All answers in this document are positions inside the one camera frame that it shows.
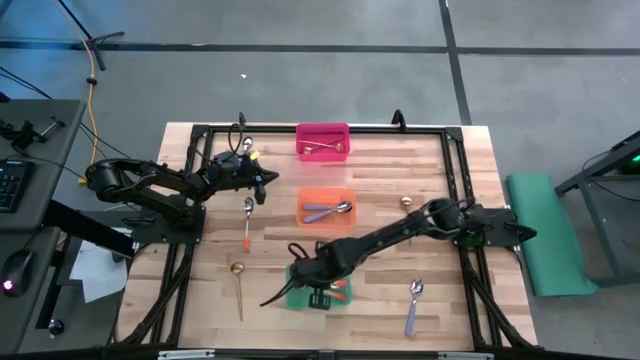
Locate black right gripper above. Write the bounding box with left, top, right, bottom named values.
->
left=287, top=242, right=351, bottom=311

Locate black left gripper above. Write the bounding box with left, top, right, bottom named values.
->
left=212, top=151, right=280, bottom=205

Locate teal translucent plastic bin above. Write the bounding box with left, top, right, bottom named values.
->
left=283, top=263, right=354, bottom=311

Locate pink plastic bin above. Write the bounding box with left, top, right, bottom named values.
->
left=295, top=122, right=351, bottom=163

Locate orange plastic bin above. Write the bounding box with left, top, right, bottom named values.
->
left=296, top=187, right=358, bottom=229

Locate white paper sheet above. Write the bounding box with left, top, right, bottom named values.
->
left=68, top=238, right=130, bottom=305

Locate black tripod stand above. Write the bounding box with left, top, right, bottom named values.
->
left=53, top=0, right=126, bottom=72

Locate grey desk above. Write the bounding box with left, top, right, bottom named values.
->
left=0, top=227, right=61, bottom=356
left=0, top=98, right=87, bottom=231

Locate green foam mat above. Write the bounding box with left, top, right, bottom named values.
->
left=505, top=172, right=600, bottom=299

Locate black desk clamp device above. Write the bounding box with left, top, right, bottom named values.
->
left=0, top=115, right=67, bottom=151

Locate black keyboard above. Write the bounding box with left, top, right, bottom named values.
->
left=0, top=158, right=35, bottom=215

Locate black computer mouse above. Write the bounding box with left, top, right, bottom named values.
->
left=1, top=248, right=35, bottom=298

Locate dark metal cart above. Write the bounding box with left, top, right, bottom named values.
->
left=553, top=128, right=640, bottom=289

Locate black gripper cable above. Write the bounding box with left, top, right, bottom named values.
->
left=228, top=122, right=246, bottom=156
left=258, top=277, right=301, bottom=308
left=288, top=242, right=312, bottom=262

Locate white metal bracket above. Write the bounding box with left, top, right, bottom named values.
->
left=437, top=351, right=495, bottom=360
left=157, top=349, right=216, bottom=360

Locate black aluminium table frame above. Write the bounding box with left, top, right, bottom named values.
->
left=107, top=122, right=539, bottom=351

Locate yellow cable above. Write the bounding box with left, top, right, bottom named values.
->
left=77, top=38, right=101, bottom=187

